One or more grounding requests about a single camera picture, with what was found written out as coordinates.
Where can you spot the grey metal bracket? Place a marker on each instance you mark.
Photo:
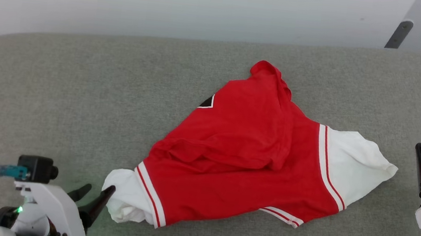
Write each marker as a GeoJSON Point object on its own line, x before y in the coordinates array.
{"type": "Point", "coordinates": [399, 34]}

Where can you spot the grey fabric sofa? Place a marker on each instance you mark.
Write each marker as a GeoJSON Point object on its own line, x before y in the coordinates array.
{"type": "Point", "coordinates": [79, 100]}

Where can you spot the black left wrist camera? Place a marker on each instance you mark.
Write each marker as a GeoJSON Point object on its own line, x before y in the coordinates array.
{"type": "Point", "coordinates": [37, 168]}

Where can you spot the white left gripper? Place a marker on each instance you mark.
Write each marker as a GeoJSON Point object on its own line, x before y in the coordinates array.
{"type": "Point", "coordinates": [53, 215]}

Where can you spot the red and white basketball jersey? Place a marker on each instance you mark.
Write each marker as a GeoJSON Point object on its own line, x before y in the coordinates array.
{"type": "Point", "coordinates": [245, 157]}

